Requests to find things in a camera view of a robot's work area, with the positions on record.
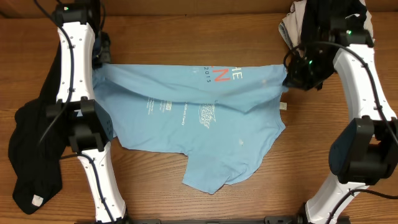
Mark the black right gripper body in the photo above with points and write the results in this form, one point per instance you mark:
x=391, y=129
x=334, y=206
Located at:
x=298, y=78

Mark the black garment on left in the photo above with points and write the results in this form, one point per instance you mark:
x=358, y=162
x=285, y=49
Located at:
x=45, y=126

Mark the beige garment in pile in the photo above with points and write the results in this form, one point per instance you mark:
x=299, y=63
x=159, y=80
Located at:
x=293, y=21

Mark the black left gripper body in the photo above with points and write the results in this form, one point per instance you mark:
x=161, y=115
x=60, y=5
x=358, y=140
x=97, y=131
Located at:
x=101, y=58

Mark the grey-blue garment under pile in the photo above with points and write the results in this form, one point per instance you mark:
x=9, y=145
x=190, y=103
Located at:
x=285, y=35

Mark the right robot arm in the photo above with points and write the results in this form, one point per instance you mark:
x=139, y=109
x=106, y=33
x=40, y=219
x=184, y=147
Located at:
x=366, y=150

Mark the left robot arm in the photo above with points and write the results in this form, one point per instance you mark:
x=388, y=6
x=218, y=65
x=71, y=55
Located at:
x=79, y=24

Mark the light blue printed t-shirt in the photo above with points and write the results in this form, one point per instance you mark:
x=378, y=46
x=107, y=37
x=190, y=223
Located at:
x=224, y=119

